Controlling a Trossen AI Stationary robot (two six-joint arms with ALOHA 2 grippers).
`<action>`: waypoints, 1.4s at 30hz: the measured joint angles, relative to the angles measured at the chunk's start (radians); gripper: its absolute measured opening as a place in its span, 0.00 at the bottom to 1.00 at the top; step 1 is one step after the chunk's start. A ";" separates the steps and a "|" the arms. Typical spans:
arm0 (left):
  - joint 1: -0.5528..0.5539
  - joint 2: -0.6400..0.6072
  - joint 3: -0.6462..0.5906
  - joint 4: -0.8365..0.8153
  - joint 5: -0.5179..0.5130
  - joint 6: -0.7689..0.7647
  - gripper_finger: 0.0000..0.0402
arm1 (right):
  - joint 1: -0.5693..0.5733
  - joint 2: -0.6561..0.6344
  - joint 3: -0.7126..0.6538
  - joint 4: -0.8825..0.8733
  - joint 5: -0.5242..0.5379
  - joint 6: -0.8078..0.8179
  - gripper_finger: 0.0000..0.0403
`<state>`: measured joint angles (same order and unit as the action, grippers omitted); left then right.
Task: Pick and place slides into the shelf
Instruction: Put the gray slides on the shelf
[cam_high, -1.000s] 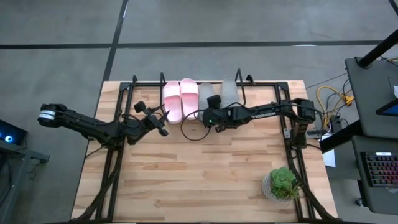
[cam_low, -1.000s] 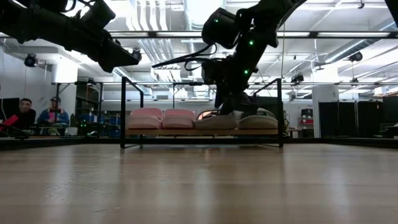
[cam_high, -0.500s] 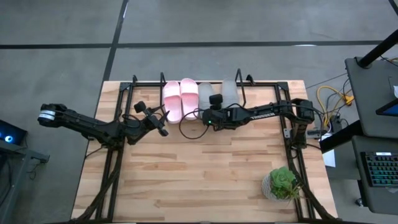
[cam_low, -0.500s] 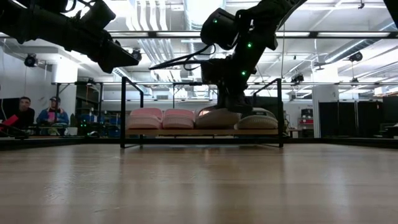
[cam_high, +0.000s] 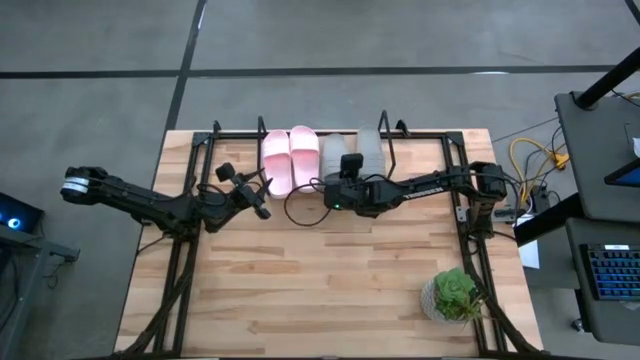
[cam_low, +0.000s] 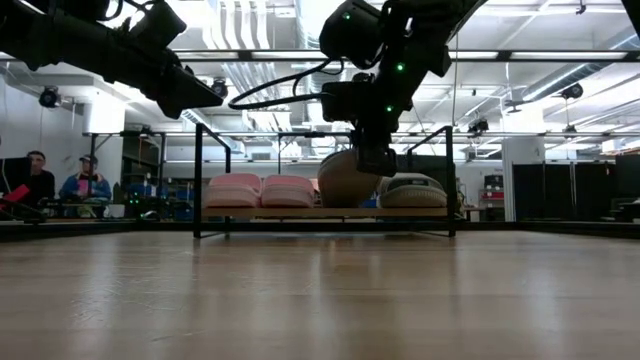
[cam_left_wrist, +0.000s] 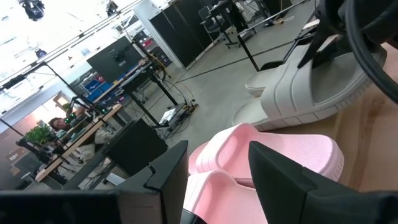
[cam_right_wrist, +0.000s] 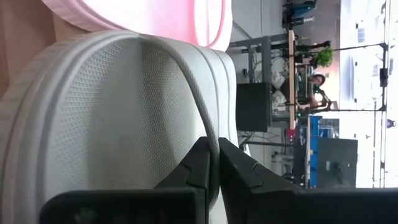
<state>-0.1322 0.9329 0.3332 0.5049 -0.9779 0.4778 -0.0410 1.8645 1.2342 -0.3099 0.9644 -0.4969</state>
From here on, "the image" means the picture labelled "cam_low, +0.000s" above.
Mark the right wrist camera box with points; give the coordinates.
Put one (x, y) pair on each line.
(347, 102)

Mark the red flat object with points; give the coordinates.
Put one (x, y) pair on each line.
(17, 193)

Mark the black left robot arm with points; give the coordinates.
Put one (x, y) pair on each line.
(75, 40)

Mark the black overhead light beam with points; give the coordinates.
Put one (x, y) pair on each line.
(505, 55)

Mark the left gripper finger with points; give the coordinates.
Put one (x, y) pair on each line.
(187, 95)

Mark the black background monitor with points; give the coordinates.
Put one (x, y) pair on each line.
(425, 165)

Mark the grey slide sandal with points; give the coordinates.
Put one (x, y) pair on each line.
(342, 185)
(412, 195)

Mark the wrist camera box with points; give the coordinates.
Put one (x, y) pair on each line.
(347, 102)
(160, 25)

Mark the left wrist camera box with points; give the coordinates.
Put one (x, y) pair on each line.
(160, 25)

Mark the pink slide sandal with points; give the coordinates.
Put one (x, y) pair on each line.
(232, 192)
(287, 192)

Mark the black-framed wooden shoe shelf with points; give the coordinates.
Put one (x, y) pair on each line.
(325, 212)

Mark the black partition screen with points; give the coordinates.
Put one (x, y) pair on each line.
(560, 190)

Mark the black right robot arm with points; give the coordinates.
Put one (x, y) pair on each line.
(435, 25)

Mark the black ceiling camera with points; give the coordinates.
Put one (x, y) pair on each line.
(571, 91)
(478, 127)
(49, 97)
(220, 88)

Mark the person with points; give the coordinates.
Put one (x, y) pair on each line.
(85, 187)
(42, 182)

